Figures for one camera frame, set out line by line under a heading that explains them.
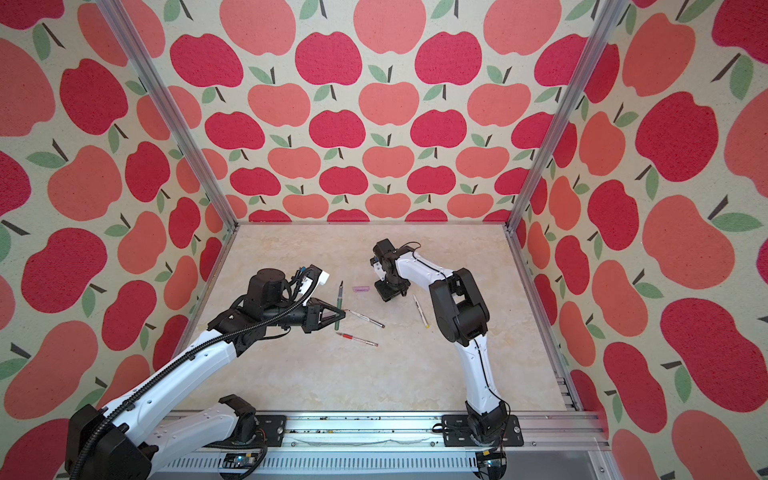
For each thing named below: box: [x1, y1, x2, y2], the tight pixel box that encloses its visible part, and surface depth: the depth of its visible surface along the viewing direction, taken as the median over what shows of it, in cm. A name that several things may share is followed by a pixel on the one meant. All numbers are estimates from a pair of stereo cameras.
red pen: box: [336, 332, 379, 347], surface depth 92 cm
